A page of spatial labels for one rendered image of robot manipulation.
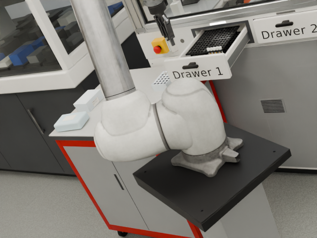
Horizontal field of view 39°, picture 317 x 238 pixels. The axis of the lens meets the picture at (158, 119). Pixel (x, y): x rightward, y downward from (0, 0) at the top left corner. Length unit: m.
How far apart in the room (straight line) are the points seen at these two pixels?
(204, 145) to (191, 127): 0.08
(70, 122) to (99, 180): 0.33
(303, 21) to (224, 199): 0.91
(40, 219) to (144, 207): 1.09
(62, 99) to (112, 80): 1.36
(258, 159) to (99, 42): 0.59
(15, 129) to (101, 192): 1.14
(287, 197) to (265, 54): 0.77
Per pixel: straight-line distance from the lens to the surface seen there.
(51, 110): 2.82
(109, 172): 2.12
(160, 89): 2.06
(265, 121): 2.30
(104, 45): 1.34
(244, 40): 2.01
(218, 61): 1.80
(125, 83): 1.35
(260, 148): 1.44
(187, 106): 1.29
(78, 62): 2.47
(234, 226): 1.54
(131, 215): 2.29
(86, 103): 2.17
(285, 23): 1.91
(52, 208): 3.12
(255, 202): 1.56
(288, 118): 2.24
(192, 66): 1.82
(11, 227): 3.22
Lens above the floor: 1.65
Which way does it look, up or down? 29 degrees down
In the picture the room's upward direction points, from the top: 24 degrees counter-clockwise
